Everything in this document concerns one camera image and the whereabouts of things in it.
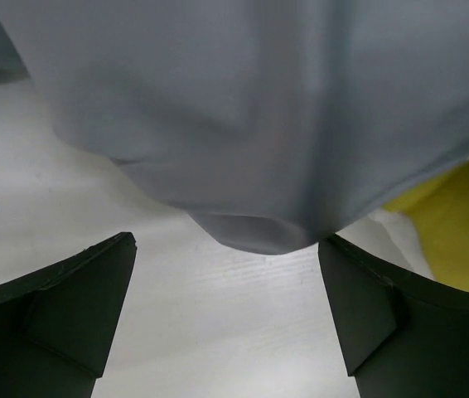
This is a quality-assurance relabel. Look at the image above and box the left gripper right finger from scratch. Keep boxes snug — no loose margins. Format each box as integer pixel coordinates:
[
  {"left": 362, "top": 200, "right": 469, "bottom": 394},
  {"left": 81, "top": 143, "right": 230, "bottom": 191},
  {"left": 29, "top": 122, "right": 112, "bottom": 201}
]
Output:
[{"left": 318, "top": 235, "right": 469, "bottom": 398}]

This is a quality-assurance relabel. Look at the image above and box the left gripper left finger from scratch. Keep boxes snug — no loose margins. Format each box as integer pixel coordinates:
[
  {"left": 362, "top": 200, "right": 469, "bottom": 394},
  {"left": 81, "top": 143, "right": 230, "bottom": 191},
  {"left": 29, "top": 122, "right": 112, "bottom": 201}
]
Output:
[{"left": 0, "top": 232, "right": 137, "bottom": 398}]

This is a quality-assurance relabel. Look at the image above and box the cream pillow yellow edge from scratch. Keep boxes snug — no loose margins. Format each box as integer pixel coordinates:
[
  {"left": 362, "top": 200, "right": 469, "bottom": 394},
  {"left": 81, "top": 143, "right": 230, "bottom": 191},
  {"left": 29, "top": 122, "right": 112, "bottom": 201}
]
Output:
[{"left": 338, "top": 159, "right": 469, "bottom": 292}]

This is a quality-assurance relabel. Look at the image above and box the grey pillowcase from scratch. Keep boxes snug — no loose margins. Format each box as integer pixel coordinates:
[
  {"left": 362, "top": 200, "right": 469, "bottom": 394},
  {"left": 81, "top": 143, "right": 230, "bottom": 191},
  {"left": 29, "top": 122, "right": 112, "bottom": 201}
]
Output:
[{"left": 0, "top": 1, "right": 469, "bottom": 255}]

